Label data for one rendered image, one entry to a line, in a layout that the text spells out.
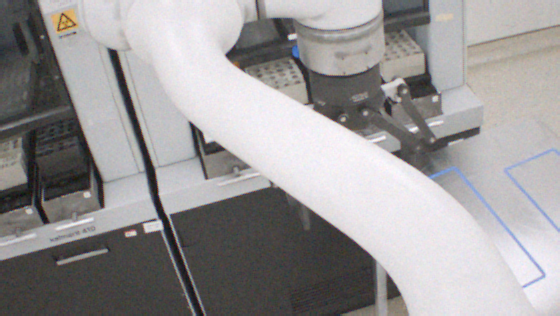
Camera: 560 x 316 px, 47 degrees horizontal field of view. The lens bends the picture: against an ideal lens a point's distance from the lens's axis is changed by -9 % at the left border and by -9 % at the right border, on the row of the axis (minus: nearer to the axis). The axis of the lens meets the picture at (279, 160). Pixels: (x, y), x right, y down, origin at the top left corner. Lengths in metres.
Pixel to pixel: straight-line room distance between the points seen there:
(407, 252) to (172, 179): 1.29
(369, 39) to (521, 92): 2.47
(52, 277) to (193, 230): 0.40
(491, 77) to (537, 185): 1.81
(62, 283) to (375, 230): 1.46
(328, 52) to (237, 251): 1.19
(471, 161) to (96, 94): 0.84
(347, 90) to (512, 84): 2.50
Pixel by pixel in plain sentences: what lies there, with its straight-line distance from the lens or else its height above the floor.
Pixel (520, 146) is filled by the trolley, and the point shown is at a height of 0.82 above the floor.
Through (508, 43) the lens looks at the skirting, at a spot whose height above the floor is 0.06.
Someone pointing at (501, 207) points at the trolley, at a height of 0.82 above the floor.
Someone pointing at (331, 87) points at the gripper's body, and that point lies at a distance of 0.70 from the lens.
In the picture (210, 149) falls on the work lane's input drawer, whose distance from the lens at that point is 1.59.
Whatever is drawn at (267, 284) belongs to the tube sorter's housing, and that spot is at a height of 0.32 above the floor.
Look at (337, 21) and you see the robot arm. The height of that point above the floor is 1.47.
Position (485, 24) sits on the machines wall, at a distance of 3.24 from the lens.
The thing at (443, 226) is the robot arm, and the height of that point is 1.49.
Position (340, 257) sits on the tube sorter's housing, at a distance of 1.93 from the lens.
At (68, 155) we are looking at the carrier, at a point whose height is 0.86.
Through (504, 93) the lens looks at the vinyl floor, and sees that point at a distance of 3.10.
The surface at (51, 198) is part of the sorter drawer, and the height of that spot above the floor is 0.81.
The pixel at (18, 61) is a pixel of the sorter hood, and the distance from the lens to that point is 1.51.
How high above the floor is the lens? 1.78
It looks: 40 degrees down
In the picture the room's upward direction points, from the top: 11 degrees counter-clockwise
